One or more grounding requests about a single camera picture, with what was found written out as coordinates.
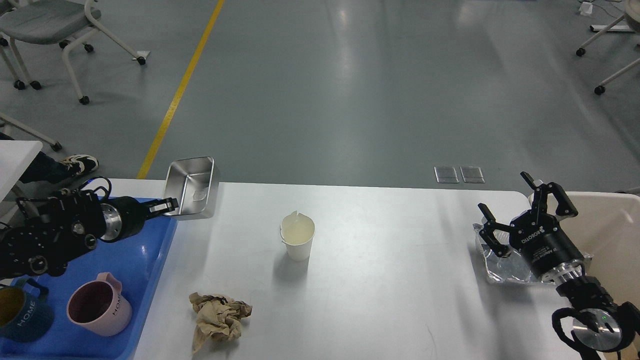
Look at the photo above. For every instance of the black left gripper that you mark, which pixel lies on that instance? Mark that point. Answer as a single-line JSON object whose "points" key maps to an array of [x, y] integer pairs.
{"points": [[125, 216]]}

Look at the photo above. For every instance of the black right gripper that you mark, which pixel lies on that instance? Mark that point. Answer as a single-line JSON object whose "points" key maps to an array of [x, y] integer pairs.
{"points": [[542, 242]]}

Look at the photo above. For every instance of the stainless steel rectangular tin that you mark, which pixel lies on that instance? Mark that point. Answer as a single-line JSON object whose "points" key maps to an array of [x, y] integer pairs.
{"points": [[193, 182]]}

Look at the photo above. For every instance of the pink ribbed mug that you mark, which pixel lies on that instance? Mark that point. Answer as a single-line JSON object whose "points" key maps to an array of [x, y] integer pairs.
{"points": [[100, 307]]}

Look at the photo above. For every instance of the dark blue HOME mug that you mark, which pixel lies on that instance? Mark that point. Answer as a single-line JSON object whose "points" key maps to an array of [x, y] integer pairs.
{"points": [[25, 315]]}

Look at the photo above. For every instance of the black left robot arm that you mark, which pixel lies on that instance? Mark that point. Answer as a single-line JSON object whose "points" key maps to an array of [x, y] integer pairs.
{"points": [[68, 224]]}

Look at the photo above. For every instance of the aluminium foil tray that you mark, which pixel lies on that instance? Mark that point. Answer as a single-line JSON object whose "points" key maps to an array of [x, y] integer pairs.
{"points": [[511, 270]]}

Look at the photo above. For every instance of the blue plastic tray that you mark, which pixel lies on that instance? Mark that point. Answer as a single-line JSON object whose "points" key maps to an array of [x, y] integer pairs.
{"points": [[137, 262]]}

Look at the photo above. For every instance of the beige plastic bin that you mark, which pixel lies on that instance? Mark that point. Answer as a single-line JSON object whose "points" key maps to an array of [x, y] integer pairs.
{"points": [[607, 228]]}

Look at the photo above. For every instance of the right floor outlet plate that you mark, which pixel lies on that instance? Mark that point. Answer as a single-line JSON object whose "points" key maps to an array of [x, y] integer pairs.
{"points": [[472, 174]]}

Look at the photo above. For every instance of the floor outlet plate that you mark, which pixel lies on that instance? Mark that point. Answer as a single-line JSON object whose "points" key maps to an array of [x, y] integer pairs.
{"points": [[472, 174], [446, 174]]}

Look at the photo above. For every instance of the left floor outlet plate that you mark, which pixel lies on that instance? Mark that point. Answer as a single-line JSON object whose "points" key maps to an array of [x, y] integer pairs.
{"points": [[446, 174]]}

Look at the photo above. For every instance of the person in dark trousers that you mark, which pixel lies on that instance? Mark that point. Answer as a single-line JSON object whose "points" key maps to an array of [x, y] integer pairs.
{"points": [[44, 168]]}

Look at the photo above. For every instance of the crumpled brown paper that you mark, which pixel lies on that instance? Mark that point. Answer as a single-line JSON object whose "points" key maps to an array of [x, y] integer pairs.
{"points": [[218, 317]]}

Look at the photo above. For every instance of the white paper cup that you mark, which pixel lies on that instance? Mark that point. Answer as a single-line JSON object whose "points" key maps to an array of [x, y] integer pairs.
{"points": [[297, 231]]}

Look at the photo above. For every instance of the white side table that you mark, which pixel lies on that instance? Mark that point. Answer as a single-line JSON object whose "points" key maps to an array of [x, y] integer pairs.
{"points": [[15, 158]]}

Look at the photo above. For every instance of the grey office chair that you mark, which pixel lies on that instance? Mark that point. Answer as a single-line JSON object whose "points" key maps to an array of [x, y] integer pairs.
{"points": [[47, 22]]}

